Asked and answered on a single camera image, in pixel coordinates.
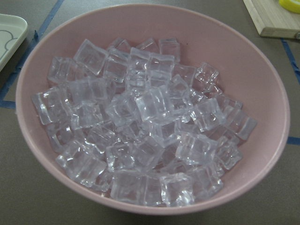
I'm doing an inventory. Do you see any pile of clear ice cubes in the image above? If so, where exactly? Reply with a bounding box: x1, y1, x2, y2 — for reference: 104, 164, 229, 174
31, 38, 257, 207

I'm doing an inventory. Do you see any pink bowl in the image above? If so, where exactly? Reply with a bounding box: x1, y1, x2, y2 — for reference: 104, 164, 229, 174
16, 4, 290, 215

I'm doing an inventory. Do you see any wooden cutting board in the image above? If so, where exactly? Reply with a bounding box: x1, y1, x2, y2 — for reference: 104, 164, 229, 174
243, 0, 300, 40

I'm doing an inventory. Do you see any cream bear serving tray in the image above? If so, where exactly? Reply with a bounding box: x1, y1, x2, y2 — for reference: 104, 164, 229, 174
0, 14, 28, 71

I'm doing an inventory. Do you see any lemon half slice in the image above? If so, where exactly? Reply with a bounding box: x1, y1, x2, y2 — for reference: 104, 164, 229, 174
278, 0, 300, 14

